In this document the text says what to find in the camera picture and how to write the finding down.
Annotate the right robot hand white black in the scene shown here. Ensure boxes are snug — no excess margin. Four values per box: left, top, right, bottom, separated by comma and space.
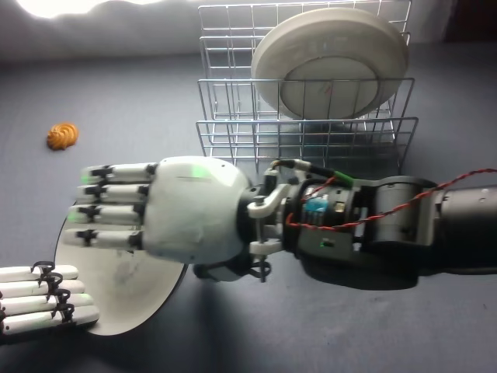
64, 155, 273, 283

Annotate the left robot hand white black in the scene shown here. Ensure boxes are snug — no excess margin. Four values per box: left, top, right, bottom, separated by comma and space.
0, 260, 100, 345

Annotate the white plate with dark rim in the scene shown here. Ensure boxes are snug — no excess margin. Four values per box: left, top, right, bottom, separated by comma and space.
250, 8, 411, 121
54, 215, 189, 337

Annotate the orange swirl cookie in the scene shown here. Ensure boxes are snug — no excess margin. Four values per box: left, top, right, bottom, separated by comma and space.
47, 121, 81, 152

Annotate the silver wire dish rack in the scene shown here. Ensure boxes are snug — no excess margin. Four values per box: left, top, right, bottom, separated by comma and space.
195, 2, 420, 174

